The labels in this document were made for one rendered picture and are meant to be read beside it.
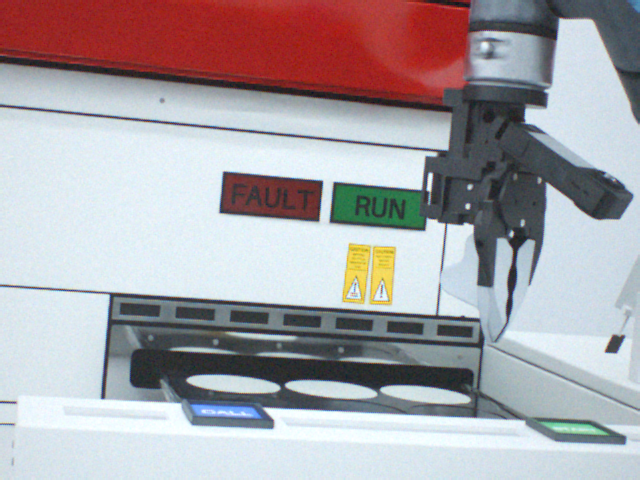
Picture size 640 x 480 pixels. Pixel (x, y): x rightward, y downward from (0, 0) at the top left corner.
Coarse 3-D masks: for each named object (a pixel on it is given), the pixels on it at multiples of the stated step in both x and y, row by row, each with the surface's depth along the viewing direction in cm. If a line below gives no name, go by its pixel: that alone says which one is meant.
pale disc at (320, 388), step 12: (288, 384) 137; (300, 384) 138; (312, 384) 139; (324, 384) 140; (336, 384) 141; (348, 384) 141; (336, 396) 133; (348, 396) 134; (360, 396) 134; (372, 396) 135
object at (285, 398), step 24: (192, 384) 132; (360, 384) 142; (384, 384) 143; (408, 384) 145; (288, 408) 124; (312, 408) 125; (336, 408) 127; (360, 408) 128; (384, 408) 129; (408, 408) 130; (432, 408) 132; (456, 408) 133; (480, 408) 134
